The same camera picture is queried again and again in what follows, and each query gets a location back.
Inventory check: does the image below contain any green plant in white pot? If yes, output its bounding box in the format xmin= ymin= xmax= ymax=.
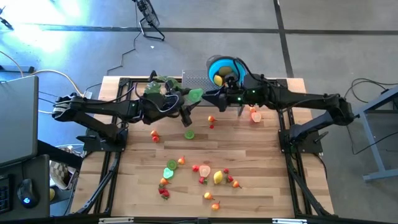
xmin=144 ymin=75 xmax=184 ymax=96

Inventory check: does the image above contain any silver frame bracket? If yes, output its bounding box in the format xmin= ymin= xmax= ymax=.
xmin=272 ymin=218 xmax=308 ymax=224
xmin=98 ymin=217 xmax=135 ymax=224

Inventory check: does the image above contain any black fan cable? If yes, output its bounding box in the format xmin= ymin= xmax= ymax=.
xmin=106 ymin=2 xmax=139 ymax=77

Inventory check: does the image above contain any checkered bag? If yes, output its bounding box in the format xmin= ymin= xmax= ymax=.
xmin=49 ymin=146 xmax=81 ymax=190

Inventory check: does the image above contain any blue collapsible colander bowl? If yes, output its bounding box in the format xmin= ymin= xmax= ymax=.
xmin=206 ymin=55 xmax=249 ymax=90

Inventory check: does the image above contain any black floor stand leg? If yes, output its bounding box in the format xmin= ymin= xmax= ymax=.
xmin=0 ymin=6 xmax=15 ymax=31

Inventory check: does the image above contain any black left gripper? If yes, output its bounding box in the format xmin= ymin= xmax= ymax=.
xmin=141 ymin=90 xmax=202 ymax=128

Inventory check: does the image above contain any black keyboard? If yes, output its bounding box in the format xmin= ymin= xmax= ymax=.
xmin=0 ymin=174 xmax=14 ymax=215

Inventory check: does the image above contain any beige floor cable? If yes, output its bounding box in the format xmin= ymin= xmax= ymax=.
xmin=0 ymin=50 xmax=85 ymax=114

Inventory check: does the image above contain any whole brown toy kiwi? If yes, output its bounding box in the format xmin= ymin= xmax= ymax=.
xmin=218 ymin=65 xmax=233 ymax=77

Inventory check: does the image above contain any black floor cable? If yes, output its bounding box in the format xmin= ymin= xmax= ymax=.
xmin=343 ymin=77 xmax=398 ymax=156

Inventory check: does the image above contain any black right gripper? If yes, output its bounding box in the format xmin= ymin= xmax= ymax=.
xmin=201 ymin=74 xmax=249 ymax=113

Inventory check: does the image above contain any grey computer monitor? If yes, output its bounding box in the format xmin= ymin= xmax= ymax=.
xmin=0 ymin=75 xmax=40 ymax=167

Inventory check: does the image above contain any grey power strip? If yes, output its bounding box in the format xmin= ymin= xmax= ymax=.
xmin=0 ymin=64 xmax=35 ymax=74

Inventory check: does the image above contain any dark grey desk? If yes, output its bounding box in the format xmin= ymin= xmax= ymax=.
xmin=0 ymin=139 xmax=83 ymax=222

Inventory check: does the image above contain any black computer mouse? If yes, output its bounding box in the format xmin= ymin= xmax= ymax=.
xmin=16 ymin=178 xmax=40 ymax=209

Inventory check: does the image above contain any perforated metal shelf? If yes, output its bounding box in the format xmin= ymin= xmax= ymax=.
xmin=181 ymin=69 xmax=245 ymax=118

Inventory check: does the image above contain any black floor fan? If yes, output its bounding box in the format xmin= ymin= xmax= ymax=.
xmin=133 ymin=0 xmax=166 ymax=42

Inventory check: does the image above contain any blue-grey metal table frame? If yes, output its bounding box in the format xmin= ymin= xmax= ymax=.
xmin=354 ymin=85 xmax=398 ymax=183

